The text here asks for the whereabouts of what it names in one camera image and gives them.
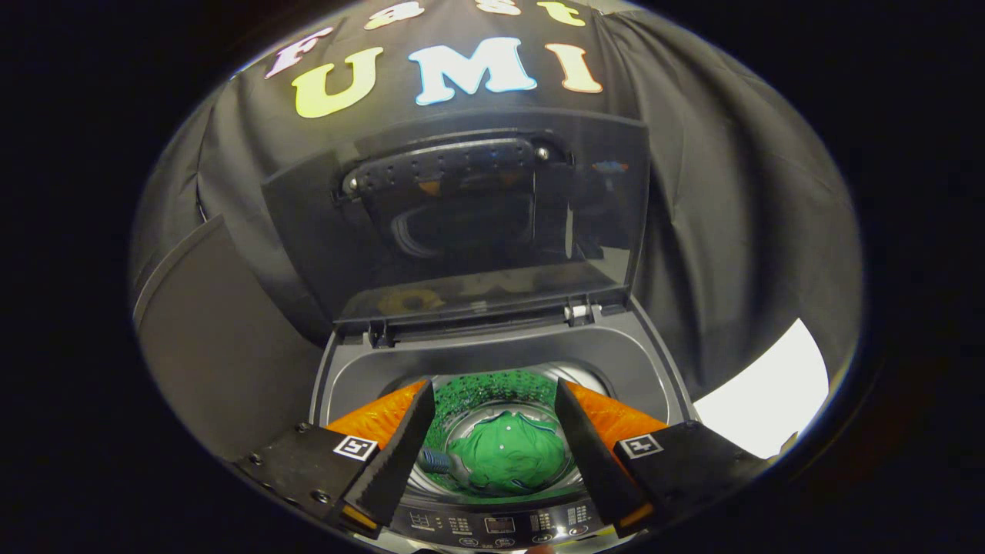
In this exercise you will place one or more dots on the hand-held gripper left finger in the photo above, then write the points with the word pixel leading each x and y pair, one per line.
pixel 400 454

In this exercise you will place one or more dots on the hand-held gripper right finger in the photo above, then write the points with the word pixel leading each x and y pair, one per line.
pixel 589 454

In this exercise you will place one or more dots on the green polo shirt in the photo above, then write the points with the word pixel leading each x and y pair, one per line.
pixel 512 454

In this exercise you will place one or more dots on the dark grey washing machine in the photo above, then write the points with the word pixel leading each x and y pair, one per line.
pixel 492 350

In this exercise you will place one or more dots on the dark glass washing machine lid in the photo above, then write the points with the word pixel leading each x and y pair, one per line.
pixel 477 231

